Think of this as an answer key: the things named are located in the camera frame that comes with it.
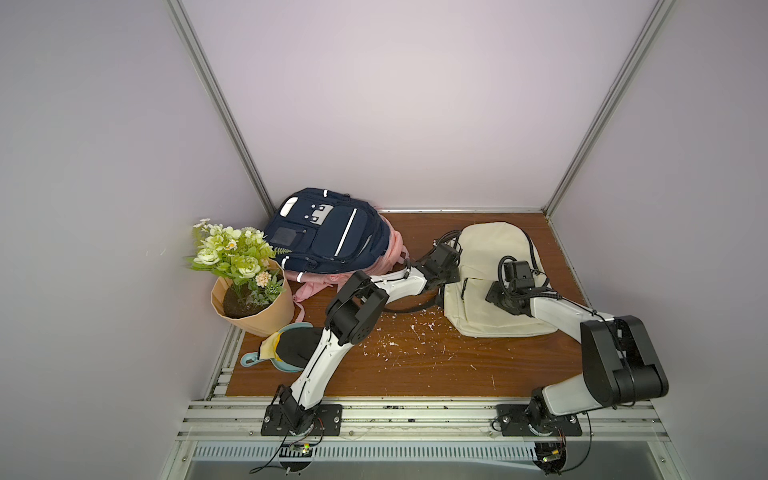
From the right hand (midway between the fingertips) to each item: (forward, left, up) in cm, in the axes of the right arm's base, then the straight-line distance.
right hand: (500, 283), depth 94 cm
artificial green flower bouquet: (-7, +72, +24) cm, 76 cm away
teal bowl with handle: (-25, +73, 0) cm, 77 cm away
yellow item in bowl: (-22, +70, -1) cm, 73 cm away
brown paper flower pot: (-19, +68, +9) cm, 71 cm away
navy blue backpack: (+18, +60, +5) cm, 63 cm away
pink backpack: (+10, +34, +1) cm, 36 cm away
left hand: (+5, +11, 0) cm, 12 cm away
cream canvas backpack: (+13, +4, +2) cm, 14 cm away
